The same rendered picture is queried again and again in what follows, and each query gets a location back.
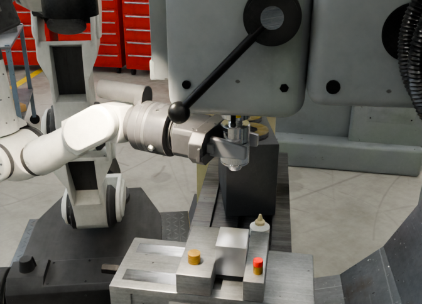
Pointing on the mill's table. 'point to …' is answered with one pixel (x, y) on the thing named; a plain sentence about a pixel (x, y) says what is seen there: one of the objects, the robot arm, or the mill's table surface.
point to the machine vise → (154, 271)
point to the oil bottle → (259, 224)
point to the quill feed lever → (255, 2)
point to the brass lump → (194, 257)
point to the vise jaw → (201, 289)
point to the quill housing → (291, 102)
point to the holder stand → (253, 176)
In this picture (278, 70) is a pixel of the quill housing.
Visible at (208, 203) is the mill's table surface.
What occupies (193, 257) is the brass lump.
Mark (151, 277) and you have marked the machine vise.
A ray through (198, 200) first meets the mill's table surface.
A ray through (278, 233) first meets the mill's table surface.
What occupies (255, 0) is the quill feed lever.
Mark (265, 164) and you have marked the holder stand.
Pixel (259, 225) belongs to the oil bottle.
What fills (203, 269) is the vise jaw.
